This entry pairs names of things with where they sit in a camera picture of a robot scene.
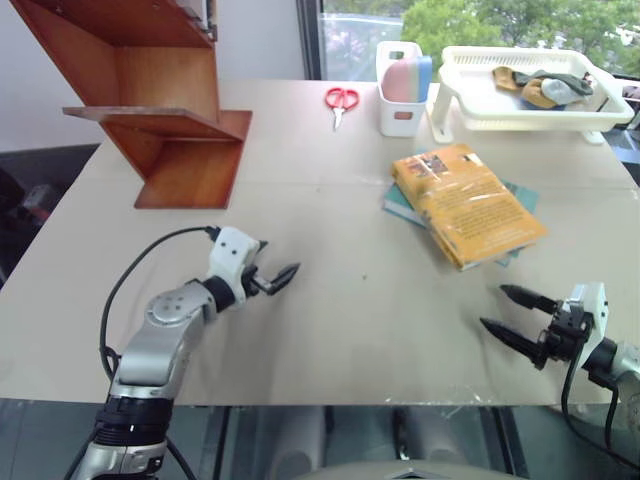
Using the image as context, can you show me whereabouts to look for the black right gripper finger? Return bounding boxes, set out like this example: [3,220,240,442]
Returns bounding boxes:
[498,284,559,315]
[479,316,545,364]

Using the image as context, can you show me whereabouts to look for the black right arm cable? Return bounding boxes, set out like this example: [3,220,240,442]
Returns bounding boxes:
[560,349,640,472]

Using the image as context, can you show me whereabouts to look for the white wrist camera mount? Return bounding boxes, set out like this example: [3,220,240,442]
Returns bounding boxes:
[206,226,265,307]
[563,281,611,362]

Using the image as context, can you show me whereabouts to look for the dark window frame post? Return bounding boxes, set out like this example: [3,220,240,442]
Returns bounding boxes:
[297,0,325,81]

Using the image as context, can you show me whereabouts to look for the white plastic slotted tray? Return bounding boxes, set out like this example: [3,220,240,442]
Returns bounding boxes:
[430,45,637,147]

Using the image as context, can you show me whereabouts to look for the white plastic storage bin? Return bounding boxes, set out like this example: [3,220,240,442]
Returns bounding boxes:
[375,41,433,138]

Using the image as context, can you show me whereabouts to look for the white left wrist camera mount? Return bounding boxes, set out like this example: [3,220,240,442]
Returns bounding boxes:
[206,226,265,307]

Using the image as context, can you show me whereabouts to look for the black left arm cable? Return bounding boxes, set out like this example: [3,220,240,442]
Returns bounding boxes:
[99,225,222,389]

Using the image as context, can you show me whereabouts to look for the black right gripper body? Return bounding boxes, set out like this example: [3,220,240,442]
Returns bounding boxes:
[531,298,597,372]

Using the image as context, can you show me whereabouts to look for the wooden shelf stand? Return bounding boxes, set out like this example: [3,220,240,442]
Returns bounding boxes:
[9,0,254,211]

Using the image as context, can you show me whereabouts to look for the pink sponge pad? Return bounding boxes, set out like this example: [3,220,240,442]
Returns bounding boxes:
[381,61,417,102]

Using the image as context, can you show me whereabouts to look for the blue sponge pad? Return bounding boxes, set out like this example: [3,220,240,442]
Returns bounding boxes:
[417,55,434,100]

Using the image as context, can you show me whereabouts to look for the tan sock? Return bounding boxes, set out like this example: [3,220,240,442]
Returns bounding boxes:
[491,65,527,93]

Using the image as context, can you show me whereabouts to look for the red handled scissors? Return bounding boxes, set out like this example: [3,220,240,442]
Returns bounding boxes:
[324,86,361,133]

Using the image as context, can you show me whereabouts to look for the yellow hardcover book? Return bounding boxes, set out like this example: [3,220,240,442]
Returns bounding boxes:
[390,143,550,273]

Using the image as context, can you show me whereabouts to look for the mustard yellow sock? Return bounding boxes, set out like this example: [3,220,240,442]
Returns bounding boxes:
[519,79,557,108]

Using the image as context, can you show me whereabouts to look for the teal book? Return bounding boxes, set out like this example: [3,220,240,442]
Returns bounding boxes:
[382,147,541,269]

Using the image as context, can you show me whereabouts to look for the tan paper table cover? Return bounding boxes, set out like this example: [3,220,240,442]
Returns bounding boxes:
[0,78,640,408]

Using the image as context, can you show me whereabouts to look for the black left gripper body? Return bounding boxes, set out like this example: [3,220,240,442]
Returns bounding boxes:
[242,265,275,297]

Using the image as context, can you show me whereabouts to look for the dark olive sock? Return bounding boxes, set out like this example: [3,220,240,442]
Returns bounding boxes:
[513,70,596,100]

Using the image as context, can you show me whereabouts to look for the blue cloth piece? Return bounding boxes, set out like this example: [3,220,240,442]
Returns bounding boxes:
[518,96,567,111]

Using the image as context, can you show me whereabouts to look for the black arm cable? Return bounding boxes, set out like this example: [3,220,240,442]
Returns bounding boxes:
[99,225,222,389]
[560,349,640,472]

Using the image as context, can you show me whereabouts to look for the light grey sock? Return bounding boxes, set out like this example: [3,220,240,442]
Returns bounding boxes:
[541,78,582,106]

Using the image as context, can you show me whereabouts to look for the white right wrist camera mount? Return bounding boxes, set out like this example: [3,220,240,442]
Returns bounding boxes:
[563,281,611,362]

